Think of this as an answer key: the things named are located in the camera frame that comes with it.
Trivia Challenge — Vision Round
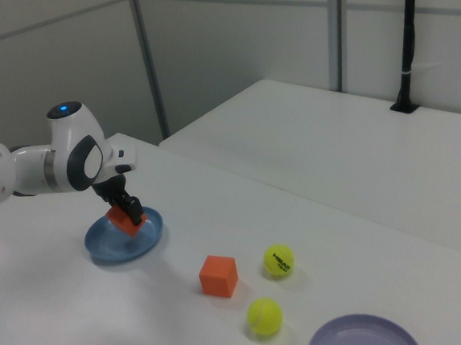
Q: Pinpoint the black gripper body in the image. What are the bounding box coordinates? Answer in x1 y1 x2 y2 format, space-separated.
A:
90 171 130 204

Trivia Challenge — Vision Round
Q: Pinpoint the orange cube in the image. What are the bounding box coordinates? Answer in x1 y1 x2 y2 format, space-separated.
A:
103 205 149 240
196 254 241 300

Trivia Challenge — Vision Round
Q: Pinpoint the white desk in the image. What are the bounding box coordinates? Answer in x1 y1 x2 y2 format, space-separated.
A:
151 69 461 257

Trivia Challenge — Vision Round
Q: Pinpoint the black pole with base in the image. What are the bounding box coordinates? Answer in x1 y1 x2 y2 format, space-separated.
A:
389 0 428 115

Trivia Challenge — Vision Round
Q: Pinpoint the blue plate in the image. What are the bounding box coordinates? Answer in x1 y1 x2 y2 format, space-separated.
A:
82 201 166 271

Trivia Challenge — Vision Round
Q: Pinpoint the yellow tennis ball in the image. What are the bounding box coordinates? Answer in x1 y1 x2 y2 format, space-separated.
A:
245 296 286 337
261 242 297 279

